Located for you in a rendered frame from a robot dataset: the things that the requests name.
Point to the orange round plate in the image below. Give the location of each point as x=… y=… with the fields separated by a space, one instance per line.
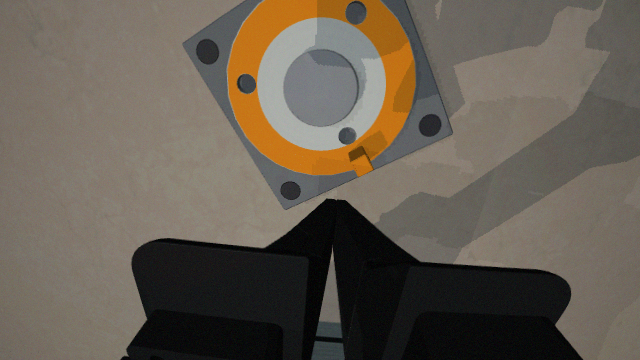
x=380 y=54

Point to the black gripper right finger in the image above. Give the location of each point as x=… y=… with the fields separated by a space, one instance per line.
x=382 y=289

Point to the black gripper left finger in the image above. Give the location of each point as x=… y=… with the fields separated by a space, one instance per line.
x=283 y=283

